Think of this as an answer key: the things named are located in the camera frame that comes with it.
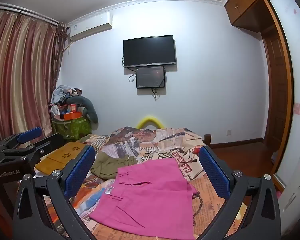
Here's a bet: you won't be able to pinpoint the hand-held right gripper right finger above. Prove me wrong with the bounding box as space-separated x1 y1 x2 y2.
199 145 282 240

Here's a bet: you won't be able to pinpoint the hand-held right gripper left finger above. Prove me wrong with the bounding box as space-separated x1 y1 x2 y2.
12 145 96 240

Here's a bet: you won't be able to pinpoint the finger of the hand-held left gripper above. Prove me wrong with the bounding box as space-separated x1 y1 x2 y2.
0 127 42 153
20 133 66 163

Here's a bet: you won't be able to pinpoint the pink pants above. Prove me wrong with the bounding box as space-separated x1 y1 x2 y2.
89 159 198 240

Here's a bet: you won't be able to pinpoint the mustard yellow garment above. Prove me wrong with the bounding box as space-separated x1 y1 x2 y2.
35 142 88 176

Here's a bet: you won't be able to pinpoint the green patterned basket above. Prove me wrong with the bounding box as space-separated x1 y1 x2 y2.
51 116 92 142

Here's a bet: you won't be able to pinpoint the olive green garment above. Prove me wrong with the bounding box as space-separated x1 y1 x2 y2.
91 152 140 180

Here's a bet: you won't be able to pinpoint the orange box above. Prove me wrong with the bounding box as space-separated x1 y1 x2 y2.
63 112 83 121

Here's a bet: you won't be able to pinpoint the pile of clutter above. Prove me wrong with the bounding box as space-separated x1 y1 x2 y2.
49 85 84 120

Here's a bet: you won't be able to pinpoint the grey plush toy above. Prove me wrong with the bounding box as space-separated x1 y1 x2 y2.
66 96 99 124

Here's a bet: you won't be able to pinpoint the newspaper printed blanket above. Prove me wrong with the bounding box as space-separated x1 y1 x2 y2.
41 126 253 240

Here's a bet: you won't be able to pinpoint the striped red curtain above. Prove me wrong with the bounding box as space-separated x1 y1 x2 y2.
0 6 68 143

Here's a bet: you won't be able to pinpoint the yellow foam arch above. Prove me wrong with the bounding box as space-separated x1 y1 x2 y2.
136 116 165 130

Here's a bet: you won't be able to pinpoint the wooden door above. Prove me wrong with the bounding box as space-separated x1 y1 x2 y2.
261 0 295 188

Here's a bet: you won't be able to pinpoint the white air conditioner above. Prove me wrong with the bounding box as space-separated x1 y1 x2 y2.
68 12 113 43

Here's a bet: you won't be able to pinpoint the wooden overhead cabinet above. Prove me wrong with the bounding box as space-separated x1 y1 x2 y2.
224 0 282 33

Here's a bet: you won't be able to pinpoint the small black wall monitor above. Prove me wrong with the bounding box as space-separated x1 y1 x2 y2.
136 66 166 89

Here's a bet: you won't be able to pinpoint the curtain rail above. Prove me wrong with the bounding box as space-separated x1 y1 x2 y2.
0 3 70 30

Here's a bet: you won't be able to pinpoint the black wall television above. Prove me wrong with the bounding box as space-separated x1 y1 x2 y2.
123 35 177 68

